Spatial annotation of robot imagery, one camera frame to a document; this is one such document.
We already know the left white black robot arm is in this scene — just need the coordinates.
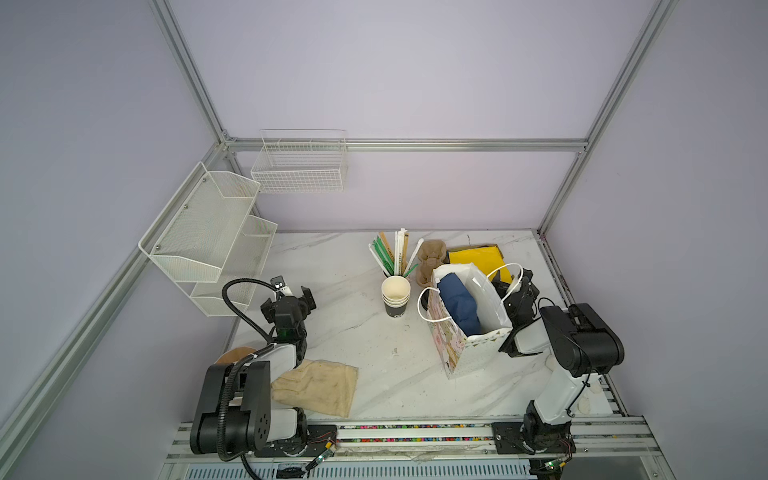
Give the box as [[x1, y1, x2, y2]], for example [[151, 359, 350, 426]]
[[189, 276, 316, 461]]

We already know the white wire basket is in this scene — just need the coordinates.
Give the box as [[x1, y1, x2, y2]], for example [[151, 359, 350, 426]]
[[251, 129, 348, 194]]

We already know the white paper gift bag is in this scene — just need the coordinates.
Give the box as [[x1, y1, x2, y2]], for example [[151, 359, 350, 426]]
[[418, 263, 513, 379]]

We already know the white mesh shelf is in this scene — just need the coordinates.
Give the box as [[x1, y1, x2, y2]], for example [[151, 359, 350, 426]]
[[138, 163, 260, 283], [189, 215, 278, 317]]

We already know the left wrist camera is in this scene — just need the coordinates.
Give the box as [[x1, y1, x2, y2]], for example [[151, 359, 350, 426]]
[[270, 275, 293, 301]]

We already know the lower white mesh shelf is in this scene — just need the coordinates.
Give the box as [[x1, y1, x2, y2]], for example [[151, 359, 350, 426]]
[[189, 215, 278, 317]]

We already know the upper white mesh shelf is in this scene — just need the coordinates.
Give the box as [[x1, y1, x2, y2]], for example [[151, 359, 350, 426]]
[[138, 163, 260, 283]]

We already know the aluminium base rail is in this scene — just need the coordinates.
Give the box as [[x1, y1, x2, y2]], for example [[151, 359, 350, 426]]
[[164, 416, 661, 466]]

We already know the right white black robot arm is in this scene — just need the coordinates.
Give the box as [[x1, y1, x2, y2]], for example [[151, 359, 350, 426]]
[[489, 268, 625, 473]]

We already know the white straw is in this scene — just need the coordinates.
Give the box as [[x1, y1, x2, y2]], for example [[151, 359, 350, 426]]
[[403, 238, 424, 277]]

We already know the bundle of wrapped straws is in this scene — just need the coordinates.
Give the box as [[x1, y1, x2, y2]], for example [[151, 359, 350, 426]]
[[368, 228, 419, 278]]

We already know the blue paper napkin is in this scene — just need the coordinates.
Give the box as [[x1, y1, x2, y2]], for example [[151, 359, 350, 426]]
[[438, 273, 482, 336]]

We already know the stack of paper cups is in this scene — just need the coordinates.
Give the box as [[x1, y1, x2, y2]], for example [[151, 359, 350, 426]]
[[381, 276, 411, 318]]

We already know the brown bowl with greens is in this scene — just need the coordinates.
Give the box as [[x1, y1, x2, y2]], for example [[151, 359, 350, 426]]
[[216, 346, 256, 365]]

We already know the brown pulp cup carrier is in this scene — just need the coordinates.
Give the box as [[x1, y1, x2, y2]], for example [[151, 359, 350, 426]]
[[416, 239, 447, 287]]

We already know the black plastic cup lid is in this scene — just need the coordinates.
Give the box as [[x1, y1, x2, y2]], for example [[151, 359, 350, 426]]
[[419, 289, 429, 310]]

